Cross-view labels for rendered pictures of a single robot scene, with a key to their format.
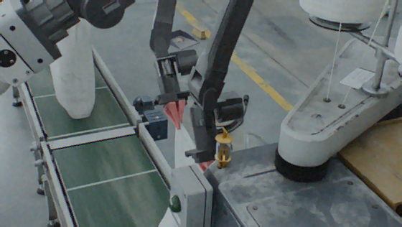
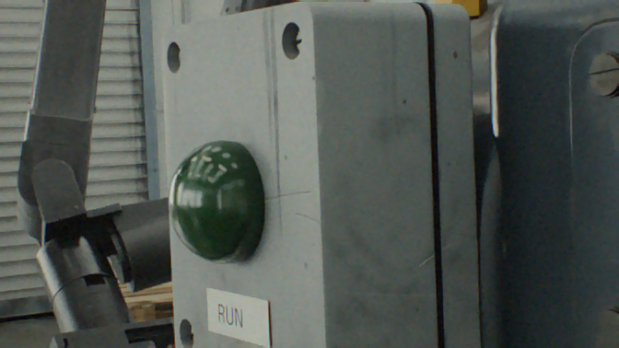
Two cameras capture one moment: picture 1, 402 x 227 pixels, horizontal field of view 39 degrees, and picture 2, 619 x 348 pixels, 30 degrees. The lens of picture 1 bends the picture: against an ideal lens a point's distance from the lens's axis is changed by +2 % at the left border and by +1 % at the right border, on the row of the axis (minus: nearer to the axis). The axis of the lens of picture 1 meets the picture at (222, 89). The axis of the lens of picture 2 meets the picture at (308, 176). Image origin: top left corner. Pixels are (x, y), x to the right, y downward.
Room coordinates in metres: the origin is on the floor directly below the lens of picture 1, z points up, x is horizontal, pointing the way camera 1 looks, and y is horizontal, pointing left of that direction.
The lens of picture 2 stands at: (0.45, 0.07, 1.31)
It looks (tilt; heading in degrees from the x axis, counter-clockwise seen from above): 3 degrees down; 354
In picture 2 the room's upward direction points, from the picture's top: 2 degrees counter-clockwise
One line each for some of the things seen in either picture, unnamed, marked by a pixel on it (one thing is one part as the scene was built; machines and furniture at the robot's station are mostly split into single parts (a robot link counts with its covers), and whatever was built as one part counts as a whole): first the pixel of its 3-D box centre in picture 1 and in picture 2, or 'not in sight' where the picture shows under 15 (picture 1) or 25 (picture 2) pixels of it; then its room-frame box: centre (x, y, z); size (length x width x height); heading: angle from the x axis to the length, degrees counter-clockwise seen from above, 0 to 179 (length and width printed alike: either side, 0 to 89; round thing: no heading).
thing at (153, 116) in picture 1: (146, 115); not in sight; (2.57, 0.40, 0.35); 0.30 x 0.15 x 0.15; 27
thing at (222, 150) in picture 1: (223, 147); not in sight; (0.79, -0.01, 1.37); 0.03 x 0.02 x 0.03; 27
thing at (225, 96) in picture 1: (217, 99); not in sight; (1.18, 0.01, 1.24); 0.11 x 0.09 x 0.12; 118
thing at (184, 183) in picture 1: (190, 200); (311, 194); (0.75, 0.04, 1.28); 0.08 x 0.05 x 0.09; 27
